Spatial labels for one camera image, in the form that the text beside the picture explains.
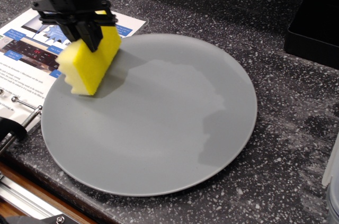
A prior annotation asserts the black box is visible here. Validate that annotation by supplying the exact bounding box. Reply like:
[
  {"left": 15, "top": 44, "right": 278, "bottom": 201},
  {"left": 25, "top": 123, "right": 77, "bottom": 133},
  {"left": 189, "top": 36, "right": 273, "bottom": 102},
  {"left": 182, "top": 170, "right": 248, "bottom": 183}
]
[{"left": 284, "top": 0, "right": 338, "bottom": 69}]

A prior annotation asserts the yellow sponge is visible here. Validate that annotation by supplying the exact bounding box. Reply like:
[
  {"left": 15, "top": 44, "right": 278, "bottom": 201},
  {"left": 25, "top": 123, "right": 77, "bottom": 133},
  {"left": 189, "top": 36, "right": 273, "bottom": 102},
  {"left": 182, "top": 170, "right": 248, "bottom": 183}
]
[{"left": 56, "top": 26, "right": 121, "bottom": 96}]

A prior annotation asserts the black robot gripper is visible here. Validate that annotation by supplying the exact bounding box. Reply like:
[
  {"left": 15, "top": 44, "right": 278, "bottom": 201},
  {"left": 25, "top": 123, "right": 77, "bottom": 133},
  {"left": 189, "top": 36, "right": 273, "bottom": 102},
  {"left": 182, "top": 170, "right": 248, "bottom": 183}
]
[{"left": 32, "top": 0, "right": 117, "bottom": 52}]

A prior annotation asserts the metal screw clamp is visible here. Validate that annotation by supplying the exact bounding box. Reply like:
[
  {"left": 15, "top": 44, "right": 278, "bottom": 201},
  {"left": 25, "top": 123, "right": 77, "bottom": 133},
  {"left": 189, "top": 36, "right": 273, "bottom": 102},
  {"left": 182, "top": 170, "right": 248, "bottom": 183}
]
[{"left": 1, "top": 96, "right": 43, "bottom": 155}]

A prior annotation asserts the laminated dishwasher instruction sheet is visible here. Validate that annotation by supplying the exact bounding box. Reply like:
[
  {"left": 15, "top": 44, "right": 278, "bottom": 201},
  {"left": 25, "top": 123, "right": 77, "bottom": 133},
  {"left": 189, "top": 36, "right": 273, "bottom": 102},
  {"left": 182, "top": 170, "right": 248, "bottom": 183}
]
[{"left": 0, "top": 6, "right": 148, "bottom": 120}]

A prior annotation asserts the aluminium rail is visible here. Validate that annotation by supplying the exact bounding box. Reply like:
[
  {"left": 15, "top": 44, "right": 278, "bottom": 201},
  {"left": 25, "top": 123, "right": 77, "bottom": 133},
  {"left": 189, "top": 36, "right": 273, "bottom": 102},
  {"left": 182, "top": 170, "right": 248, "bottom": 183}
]
[{"left": 0, "top": 173, "right": 88, "bottom": 224}]

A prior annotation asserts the grey round plate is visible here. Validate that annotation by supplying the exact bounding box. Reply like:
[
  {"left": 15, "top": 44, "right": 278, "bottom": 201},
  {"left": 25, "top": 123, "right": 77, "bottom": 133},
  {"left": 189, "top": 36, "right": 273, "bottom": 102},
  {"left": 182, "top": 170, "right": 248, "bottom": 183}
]
[{"left": 41, "top": 34, "right": 257, "bottom": 196}]

